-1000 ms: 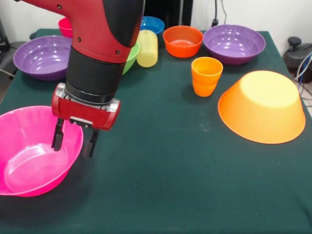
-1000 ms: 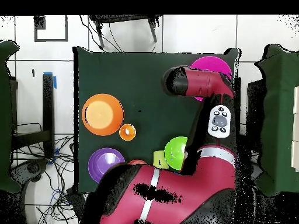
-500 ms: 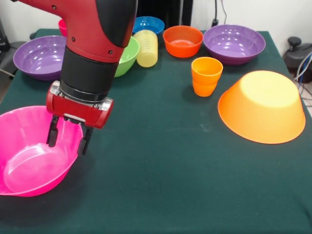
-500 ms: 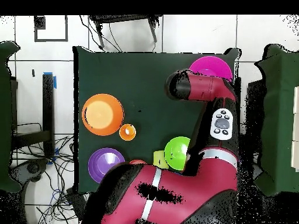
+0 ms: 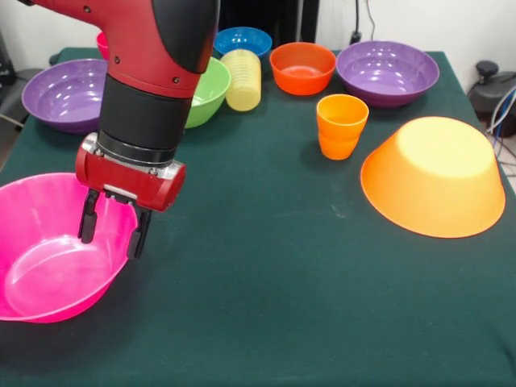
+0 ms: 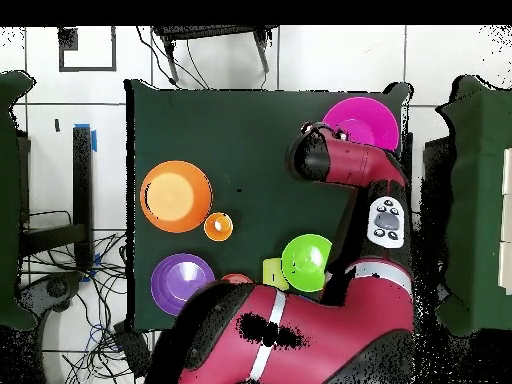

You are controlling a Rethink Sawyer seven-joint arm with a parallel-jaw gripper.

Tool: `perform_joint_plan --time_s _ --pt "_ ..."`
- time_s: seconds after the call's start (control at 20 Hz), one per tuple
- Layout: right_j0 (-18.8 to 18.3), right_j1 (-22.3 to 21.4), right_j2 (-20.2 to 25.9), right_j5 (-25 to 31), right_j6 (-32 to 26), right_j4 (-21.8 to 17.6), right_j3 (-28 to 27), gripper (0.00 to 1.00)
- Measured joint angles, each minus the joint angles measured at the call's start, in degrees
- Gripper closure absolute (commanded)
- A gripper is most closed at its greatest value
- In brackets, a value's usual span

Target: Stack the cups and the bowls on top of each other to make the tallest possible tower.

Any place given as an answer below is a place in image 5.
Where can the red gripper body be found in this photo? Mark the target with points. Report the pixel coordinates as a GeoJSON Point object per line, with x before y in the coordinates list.
{"type": "Point", "coordinates": [129, 181]}

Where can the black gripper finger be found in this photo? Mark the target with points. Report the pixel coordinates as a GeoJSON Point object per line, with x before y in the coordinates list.
{"type": "Point", "coordinates": [138, 235]}
{"type": "Point", "coordinates": [89, 217]}

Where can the pink bowl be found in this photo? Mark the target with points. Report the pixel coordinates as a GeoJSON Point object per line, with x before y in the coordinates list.
{"type": "Point", "coordinates": [48, 262]}

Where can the orange cup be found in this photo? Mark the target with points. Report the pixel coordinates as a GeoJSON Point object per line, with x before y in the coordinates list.
{"type": "Point", "coordinates": [342, 129]}

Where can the large orange bowl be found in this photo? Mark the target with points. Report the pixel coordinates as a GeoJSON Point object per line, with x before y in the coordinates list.
{"type": "Point", "coordinates": [439, 181]}

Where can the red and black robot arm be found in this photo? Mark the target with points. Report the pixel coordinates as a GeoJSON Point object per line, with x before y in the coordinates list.
{"type": "Point", "coordinates": [153, 72]}

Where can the purple bowl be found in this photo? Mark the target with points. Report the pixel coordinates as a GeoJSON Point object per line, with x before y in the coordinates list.
{"type": "Point", "coordinates": [387, 76]}
{"type": "Point", "coordinates": [60, 96]}

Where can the green bowl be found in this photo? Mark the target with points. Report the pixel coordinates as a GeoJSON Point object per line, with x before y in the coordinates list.
{"type": "Point", "coordinates": [207, 92]}

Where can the red cup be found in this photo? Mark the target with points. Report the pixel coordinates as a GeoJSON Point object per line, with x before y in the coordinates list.
{"type": "Point", "coordinates": [102, 46]}

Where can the yellow cup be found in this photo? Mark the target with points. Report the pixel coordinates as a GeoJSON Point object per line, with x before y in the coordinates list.
{"type": "Point", "coordinates": [244, 84]}

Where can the dark green table cloth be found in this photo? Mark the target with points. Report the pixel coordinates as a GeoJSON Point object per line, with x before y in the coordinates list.
{"type": "Point", "coordinates": [282, 302]}

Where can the blue bowl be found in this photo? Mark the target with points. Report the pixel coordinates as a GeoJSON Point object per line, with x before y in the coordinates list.
{"type": "Point", "coordinates": [246, 40]}

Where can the red-orange bowl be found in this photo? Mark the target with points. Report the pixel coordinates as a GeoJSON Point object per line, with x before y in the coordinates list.
{"type": "Point", "coordinates": [302, 72]}

